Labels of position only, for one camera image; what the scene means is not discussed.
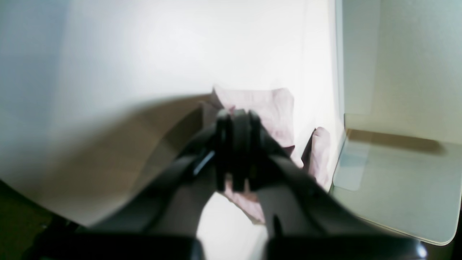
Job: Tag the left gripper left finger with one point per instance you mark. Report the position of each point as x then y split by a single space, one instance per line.
161 222

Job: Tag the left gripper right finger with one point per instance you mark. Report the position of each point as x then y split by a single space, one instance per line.
303 221

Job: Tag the mauve t-shirt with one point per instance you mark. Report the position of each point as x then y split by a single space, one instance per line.
275 109

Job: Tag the grey side table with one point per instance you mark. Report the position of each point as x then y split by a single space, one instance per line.
399 180

